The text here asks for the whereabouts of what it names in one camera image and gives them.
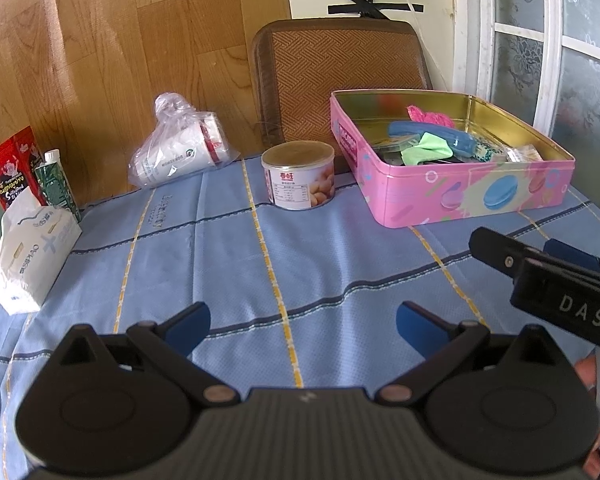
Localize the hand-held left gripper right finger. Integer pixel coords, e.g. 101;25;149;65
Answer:
375;301;556;406

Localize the wooden board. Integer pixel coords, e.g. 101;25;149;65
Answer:
0;0;293;211

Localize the person's right hand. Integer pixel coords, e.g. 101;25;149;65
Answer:
574;352;600;480

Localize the chair with woven mat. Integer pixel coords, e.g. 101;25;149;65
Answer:
251;19;433;153

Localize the small patterned packet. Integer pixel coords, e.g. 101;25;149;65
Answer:
472;142;508;163

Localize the plastic bag of paper cups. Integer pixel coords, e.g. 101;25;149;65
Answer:
126;92;241;190

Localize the blue glasses case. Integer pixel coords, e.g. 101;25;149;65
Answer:
387;120;478;157

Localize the blue striped tablecloth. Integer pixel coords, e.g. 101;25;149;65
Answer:
0;152;600;480

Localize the pink tin box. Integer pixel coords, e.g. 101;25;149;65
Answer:
329;89;577;230

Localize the red printed tin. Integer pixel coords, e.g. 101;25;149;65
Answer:
0;126;43;211

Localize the white tissue pack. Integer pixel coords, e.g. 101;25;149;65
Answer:
0;187;83;316

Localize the white labelled food can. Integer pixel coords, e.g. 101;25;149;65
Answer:
261;141;337;211

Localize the white frosted glass door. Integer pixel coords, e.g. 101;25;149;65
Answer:
452;0;600;201

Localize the green cleaning cloth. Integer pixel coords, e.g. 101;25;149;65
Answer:
400;131;456;166

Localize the black tape cross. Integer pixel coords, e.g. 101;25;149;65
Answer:
327;0;425;20

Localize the pink knitted cloth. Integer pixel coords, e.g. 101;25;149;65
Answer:
406;104;455;128

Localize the green drink carton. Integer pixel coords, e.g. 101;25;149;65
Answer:
34;149;82;223

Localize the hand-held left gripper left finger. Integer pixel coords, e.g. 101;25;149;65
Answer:
55;301;241;407

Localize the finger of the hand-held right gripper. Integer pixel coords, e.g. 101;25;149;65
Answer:
469;226;531;277
544;239;600;281

